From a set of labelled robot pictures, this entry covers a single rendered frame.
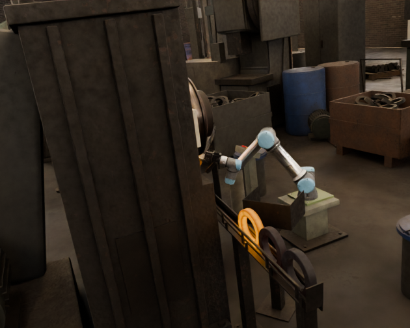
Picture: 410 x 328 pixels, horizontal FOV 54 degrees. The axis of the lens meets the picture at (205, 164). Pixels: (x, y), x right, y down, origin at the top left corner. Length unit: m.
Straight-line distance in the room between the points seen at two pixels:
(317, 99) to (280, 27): 1.11
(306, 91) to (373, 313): 3.72
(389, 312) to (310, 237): 0.85
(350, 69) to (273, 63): 1.11
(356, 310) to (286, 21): 4.40
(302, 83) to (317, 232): 2.93
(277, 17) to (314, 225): 3.51
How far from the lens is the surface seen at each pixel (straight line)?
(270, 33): 5.80
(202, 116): 2.18
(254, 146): 2.98
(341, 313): 2.53
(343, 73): 5.99
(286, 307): 2.54
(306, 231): 3.10
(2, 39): 2.48
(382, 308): 2.60
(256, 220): 1.81
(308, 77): 5.69
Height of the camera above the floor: 1.59
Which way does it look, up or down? 18 degrees down
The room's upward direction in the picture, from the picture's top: 8 degrees counter-clockwise
